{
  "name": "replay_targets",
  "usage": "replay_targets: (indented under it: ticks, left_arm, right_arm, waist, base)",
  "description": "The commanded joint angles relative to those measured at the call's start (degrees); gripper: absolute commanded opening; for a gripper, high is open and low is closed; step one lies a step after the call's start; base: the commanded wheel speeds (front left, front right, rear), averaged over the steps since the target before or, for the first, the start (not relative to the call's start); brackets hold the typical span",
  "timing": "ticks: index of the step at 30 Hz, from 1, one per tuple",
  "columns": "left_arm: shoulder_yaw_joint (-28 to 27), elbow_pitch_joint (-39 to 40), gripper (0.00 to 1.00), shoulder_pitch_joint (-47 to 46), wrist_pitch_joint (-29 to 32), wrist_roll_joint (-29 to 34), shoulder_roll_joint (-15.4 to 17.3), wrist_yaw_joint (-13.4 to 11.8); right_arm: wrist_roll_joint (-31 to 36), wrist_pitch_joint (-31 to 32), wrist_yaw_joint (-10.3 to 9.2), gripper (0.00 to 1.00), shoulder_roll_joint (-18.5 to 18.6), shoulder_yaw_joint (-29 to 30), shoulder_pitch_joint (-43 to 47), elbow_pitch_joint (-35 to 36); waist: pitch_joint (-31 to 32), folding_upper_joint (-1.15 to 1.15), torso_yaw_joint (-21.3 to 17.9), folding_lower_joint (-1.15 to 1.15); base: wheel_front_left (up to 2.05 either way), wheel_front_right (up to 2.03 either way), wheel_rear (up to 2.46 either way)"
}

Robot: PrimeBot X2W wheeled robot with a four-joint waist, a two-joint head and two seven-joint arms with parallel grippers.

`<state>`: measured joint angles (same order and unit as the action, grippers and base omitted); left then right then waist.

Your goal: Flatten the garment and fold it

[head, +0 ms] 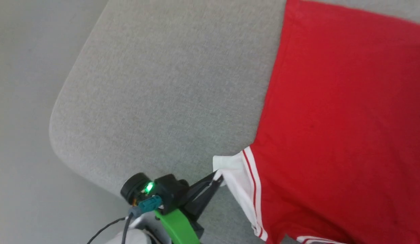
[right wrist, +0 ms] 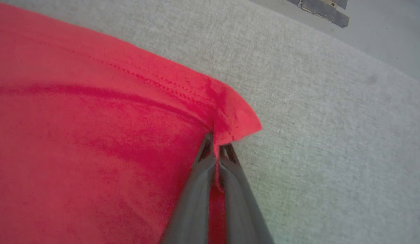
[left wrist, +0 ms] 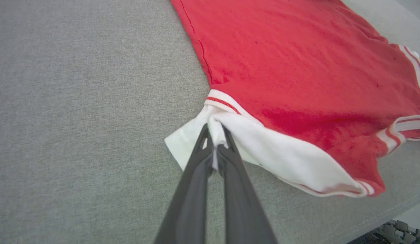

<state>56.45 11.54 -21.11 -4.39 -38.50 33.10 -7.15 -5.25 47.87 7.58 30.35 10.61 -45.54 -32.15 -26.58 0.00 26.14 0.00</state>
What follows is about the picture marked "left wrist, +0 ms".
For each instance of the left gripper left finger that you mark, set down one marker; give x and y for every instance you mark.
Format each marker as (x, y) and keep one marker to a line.
(191, 196)

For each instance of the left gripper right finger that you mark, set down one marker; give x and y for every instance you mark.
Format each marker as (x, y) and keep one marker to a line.
(242, 203)

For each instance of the red and white shirt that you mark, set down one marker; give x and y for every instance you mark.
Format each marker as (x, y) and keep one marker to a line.
(298, 84)

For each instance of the grey fabric sofa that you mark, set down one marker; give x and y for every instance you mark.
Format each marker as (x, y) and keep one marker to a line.
(78, 118)

